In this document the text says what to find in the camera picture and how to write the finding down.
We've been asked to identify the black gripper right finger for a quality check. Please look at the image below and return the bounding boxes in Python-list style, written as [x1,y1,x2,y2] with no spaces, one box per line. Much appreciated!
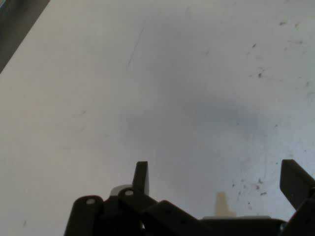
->
[280,159,315,236]

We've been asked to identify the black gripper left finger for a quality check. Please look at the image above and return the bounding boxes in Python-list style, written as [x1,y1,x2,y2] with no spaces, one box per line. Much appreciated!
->
[64,161,205,236]

